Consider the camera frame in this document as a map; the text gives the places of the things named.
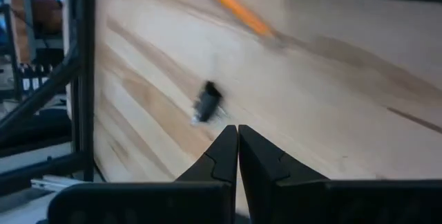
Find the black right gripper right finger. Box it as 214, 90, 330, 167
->
238, 124, 442, 224

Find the black aluminium table frame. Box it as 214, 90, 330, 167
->
0, 0, 442, 197

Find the orange pencil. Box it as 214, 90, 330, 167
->
191, 0, 276, 38

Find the black binder clip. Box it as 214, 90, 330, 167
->
191, 80, 224, 124

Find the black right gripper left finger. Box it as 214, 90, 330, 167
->
48, 124, 239, 224

